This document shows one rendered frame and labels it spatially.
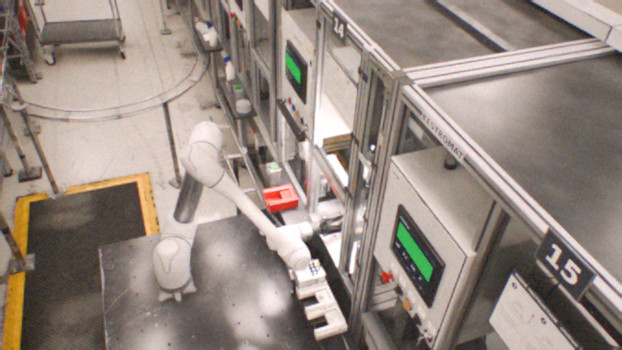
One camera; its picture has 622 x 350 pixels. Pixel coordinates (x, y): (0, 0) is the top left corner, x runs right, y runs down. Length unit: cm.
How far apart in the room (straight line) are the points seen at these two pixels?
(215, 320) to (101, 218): 180
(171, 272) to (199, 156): 66
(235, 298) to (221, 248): 34
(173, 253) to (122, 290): 39
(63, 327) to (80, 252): 59
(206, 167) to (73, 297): 180
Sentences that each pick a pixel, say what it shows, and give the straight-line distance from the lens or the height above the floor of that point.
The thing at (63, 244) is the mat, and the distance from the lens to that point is 396.
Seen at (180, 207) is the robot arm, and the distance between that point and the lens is 246.
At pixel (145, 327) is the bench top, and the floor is 68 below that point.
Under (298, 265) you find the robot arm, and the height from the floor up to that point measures 106.
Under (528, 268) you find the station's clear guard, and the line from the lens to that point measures 122.
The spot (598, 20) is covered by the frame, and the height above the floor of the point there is 208.
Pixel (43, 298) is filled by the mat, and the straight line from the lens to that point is 369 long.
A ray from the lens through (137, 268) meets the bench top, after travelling 276.
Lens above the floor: 275
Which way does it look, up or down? 41 degrees down
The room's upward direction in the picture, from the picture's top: 3 degrees clockwise
